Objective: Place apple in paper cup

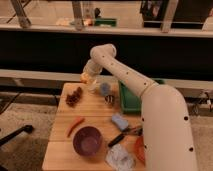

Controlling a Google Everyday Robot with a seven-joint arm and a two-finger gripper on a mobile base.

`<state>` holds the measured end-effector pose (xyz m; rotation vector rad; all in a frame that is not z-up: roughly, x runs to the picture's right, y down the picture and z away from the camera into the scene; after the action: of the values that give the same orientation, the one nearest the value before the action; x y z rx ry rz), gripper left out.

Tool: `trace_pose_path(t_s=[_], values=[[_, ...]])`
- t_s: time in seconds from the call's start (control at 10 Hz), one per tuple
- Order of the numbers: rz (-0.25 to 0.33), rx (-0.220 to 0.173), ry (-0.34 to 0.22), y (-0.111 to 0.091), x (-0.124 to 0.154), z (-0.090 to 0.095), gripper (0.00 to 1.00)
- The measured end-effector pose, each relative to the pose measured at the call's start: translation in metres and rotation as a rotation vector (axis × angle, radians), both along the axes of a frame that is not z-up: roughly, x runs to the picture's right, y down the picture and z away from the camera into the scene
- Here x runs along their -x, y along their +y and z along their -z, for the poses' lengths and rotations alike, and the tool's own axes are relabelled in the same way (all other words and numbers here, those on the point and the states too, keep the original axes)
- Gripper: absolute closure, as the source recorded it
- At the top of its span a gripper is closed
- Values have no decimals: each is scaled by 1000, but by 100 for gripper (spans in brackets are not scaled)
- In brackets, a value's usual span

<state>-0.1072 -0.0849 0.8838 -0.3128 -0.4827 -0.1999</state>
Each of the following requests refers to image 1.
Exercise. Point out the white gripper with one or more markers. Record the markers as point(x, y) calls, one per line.
point(92, 68)

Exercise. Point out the orange apple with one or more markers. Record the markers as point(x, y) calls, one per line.
point(84, 78)

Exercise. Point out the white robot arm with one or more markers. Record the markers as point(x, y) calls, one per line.
point(168, 140)

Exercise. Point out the blue cup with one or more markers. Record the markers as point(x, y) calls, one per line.
point(104, 89)

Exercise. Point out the small striped metal can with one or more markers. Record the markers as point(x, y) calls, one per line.
point(110, 100)

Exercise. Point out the dark red grape bunch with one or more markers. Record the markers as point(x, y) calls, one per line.
point(72, 99)

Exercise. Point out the green tray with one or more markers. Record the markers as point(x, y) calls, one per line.
point(129, 103)

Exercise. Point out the red chili pepper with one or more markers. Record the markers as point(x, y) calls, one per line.
point(74, 124)

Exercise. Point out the blue sponge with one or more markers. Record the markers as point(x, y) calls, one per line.
point(119, 121)

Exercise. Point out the purple bowl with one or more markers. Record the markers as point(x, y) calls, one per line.
point(87, 141)

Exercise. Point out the black chair leg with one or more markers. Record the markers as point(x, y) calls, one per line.
point(27, 128)

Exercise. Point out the clear plastic bag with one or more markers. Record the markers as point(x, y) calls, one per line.
point(119, 159)

